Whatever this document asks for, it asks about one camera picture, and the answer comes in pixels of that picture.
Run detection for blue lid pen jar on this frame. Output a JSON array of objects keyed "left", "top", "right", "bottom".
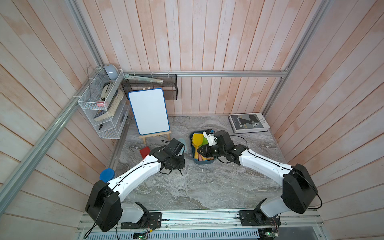
[{"left": 99, "top": 168, "right": 116, "bottom": 183}]

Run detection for white wire mesh shelf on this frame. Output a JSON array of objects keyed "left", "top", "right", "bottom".
[{"left": 78, "top": 68, "right": 129, "bottom": 140}]

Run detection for grey blue trowel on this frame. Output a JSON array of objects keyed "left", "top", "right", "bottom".
[{"left": 178, "top": 138, "right": 188, "bottom": 154}]

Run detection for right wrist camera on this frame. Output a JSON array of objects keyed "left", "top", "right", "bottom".
[{"left": 203, "top": 129, "right": 217, "bottom": 147}]

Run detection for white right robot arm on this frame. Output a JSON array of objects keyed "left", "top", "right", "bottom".
[{"left": 197, "top": 129, "right": 319, "bottom": 224}]

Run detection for teal plastic storage box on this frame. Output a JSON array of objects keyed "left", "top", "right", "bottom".
[{"left": 190, "top": 130, "right": 217, "bottom": 165}]

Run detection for blue framed whiteboard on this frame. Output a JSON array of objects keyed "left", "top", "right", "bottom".
[{"left": 128, "top": 89, "right": 170, "bottom": 136}]

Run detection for yellow plastic scoop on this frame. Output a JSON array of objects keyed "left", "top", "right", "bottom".
[{"left": 192, "top": 133, "right": 204, "bottom": 160}]

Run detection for black and white book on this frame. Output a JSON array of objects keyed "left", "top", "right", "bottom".
[{"left": 229, "top": 113, "right": 270, "bottom": 134}]

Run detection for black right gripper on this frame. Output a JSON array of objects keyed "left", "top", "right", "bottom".
[{"left": 196, "top": 144, "right": 227, "bottom": 159}]

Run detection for black wire basket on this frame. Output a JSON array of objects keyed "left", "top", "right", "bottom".
[{"left": 121, "top": 73, "right": 178, "bottom": 101}]

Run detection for red shovel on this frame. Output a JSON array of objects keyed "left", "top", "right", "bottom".
[{"left": 140, "top": 147, "right": 151, "bottom": 160}]

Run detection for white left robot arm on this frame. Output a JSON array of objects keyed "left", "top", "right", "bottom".
[{"left": 85, "top": 139, "right": 186, "bottom": 232}]

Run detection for green trowel with wooden handle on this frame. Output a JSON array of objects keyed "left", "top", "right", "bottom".
[{"left": 202, "top": 137, "right": 209, "bottom": 145}]

